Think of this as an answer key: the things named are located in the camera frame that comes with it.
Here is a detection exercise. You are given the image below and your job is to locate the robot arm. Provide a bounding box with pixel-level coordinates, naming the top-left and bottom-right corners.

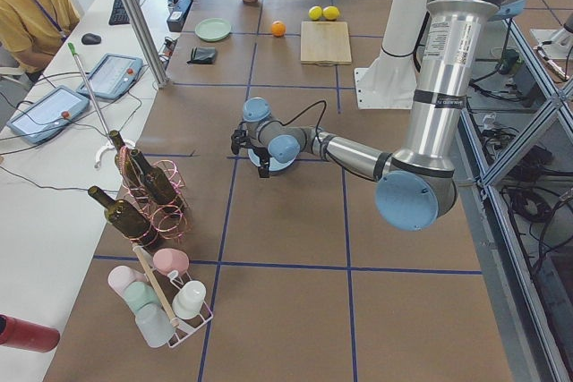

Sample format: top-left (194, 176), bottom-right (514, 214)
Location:
top-left (231, 0), bottom-right (526, 231)

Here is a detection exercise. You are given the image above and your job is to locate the blue teach pendant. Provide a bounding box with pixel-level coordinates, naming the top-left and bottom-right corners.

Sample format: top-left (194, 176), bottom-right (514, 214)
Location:
top-left (7, 86), bottom-right (90, 144)
top-left (87, 54), bottom-right (143, 100)

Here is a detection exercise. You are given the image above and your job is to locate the bamboo cutting board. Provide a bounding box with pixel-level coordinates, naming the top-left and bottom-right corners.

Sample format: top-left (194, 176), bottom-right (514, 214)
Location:
top-left (300, 21), bottom-right (352, 64)

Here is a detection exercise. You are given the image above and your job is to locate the copper wire bottle rack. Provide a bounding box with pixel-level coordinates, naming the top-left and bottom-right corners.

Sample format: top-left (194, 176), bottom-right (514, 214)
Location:
top-left (115, 146), bottom-right (191, 243)

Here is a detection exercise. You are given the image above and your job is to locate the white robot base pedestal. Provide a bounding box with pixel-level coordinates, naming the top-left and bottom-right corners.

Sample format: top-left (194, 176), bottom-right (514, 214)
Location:
top-left (355, 0), bottom-right (427, 109)

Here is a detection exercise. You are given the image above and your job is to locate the light green plate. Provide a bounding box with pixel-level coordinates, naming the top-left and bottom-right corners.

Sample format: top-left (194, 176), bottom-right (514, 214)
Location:
top-left (194, 18), bottom-right (232, 42)

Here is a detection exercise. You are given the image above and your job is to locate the dark green wine bottle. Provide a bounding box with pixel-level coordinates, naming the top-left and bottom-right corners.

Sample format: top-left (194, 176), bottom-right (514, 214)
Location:
top-left (88, 185), bottom-right (164, 252)

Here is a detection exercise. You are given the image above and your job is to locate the pink cup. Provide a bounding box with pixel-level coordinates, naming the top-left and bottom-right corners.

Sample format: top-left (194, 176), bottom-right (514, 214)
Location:
top-left (152, 248), bottom-right (190, 276)

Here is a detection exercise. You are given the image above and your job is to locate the yellow lemon near board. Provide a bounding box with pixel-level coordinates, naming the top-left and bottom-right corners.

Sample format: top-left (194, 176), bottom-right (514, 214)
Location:
top-left (308, 5), bottom-right (323, 21)

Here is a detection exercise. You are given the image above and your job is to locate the white wire cup rack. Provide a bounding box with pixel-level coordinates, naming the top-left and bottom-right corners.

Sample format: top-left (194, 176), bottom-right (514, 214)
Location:
top-left (132, 242), bottom-right (215, 350)

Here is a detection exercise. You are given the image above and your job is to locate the white cup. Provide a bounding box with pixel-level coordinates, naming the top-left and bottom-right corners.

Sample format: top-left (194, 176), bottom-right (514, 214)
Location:
top-left (172, 280), bottom-right (206, 319)

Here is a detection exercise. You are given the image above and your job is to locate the grey folded cloth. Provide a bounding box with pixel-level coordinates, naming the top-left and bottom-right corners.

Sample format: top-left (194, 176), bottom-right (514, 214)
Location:
top-left (187, 47), bottom-right (218, 64)

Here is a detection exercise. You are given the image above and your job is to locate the aluminium frame post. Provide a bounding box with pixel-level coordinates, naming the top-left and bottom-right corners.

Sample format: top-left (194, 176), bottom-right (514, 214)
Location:
top-left (122, 0), bottom-right (168, 89)

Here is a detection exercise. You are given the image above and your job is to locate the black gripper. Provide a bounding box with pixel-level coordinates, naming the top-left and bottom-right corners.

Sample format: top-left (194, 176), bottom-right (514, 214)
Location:
top-left (231, 120), bottom-right (269, 178)

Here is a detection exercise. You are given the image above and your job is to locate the light blue plate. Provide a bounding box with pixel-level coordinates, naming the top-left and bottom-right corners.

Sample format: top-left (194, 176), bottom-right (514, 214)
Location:
top-left (247, 149), bottom-right (295, 174)

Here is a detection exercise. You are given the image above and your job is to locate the blue teach pendant near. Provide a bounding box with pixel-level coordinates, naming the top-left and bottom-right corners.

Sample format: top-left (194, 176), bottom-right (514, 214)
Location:
top-left (7, 86), bottom-right (90, 144)

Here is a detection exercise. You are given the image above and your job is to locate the black keyboard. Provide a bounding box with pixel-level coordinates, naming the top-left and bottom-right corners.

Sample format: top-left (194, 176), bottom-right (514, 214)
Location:
top-left (108, 0), bottom-right (140, 26)

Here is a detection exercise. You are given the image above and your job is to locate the black computer mouse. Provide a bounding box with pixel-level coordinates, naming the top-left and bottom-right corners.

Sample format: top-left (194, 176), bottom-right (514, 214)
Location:
top-left (81, 33), bottom-right (101, 46)

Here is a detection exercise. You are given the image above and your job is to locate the yellow lemon outer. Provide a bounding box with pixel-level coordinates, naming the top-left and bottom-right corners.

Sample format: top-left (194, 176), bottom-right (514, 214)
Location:
top-left (322, 5), bottom-right (340, 21)

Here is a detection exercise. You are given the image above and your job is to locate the blue teach pendant far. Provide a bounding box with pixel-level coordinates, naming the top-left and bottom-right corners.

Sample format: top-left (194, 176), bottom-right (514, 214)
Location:
top-left (87, 54), bottom-right (143, 100)

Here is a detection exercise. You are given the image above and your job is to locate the person in yellow shirt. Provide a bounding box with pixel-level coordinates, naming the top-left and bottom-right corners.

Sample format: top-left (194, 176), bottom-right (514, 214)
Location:
top-left (1, 0), bottom-right (80, 82)

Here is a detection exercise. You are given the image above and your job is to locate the orange fruit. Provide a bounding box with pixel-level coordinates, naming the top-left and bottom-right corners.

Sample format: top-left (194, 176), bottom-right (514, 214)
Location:
top-left (270, 21), bottom-right (287, 38)

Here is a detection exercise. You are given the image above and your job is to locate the red bottle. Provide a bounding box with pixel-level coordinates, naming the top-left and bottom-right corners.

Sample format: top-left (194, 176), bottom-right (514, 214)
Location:
top-left (1, 314), bottom-right (60, 352)

